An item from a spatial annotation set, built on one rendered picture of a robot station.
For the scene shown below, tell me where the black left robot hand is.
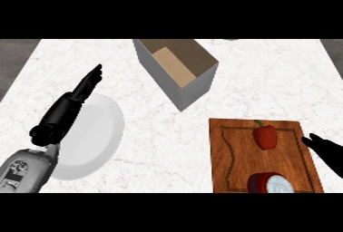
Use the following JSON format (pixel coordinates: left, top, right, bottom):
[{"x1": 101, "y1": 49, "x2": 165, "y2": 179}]
[{"x1": 27, "y1": 63, "x2": 104, "y2": 148}]

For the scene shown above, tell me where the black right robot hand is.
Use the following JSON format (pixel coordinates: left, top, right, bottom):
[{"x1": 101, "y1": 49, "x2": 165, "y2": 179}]
[{"x1": 299, "y1": 132, "x2": 343, "y2": 180}]

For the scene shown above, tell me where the brown wooden cutting board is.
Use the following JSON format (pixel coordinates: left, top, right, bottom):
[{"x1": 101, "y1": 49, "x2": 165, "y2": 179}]
[{"x1": 206, "y1": 118, "x2": 325, "y2": 194}]

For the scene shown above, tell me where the red can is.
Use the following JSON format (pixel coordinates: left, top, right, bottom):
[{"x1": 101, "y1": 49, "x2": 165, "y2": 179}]
[{"x1": 246, "y1": 171, "x2": 295, "y2": 194}]

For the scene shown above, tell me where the grey cardboard box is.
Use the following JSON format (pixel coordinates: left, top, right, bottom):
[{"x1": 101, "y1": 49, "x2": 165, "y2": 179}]
[{"x1": 131, "y1": 39, "x2": 220, "y2": 112}]

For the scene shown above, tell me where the white round plate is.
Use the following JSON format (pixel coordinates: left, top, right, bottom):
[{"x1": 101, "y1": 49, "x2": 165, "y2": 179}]
[{"x1": 50, "y1": 92, "x2": 125, "y2": 181}]

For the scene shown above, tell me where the red bell pepper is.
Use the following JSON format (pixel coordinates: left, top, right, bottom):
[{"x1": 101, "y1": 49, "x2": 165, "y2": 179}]
[{"x1": 249, "y1": 119, "x2": 279, "y2": 151}]

